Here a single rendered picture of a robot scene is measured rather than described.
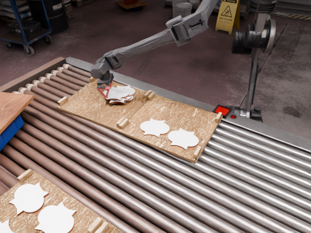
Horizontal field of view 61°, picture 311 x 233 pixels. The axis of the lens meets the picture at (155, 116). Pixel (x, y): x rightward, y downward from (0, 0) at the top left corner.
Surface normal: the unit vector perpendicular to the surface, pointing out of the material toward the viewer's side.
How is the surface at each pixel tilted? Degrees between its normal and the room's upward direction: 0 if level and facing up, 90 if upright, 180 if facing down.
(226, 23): 78
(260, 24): 90
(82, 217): 0
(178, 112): 0
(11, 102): 0
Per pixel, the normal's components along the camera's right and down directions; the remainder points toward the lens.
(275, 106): -0.03, -0.77
